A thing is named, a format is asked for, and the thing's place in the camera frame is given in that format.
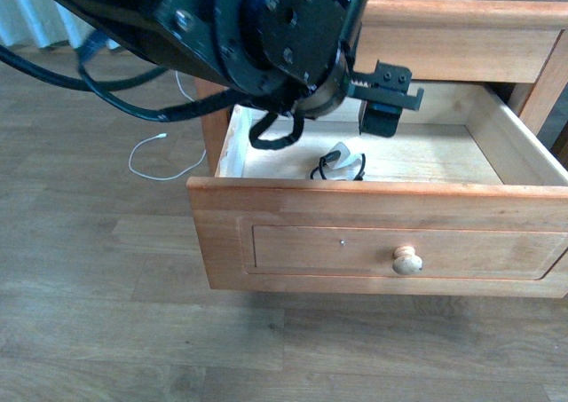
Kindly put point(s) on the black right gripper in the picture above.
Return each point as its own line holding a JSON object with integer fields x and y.
{"x": 383, "y": 95}

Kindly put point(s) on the white charger brick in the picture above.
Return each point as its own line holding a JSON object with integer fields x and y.
{"x": 344, "y": 154}

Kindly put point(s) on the wooden drawer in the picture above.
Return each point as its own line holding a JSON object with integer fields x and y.
{"x": 470, "y": 244}

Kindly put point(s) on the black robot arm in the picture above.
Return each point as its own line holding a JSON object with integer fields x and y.
{"x": 292, "y": 59}

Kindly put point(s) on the light wooden nightstand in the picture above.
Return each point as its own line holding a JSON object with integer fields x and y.
{"x": 492, "y": 69}

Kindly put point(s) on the pale pleated curtain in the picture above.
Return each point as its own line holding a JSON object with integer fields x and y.
{"x": 40, "y": 23}

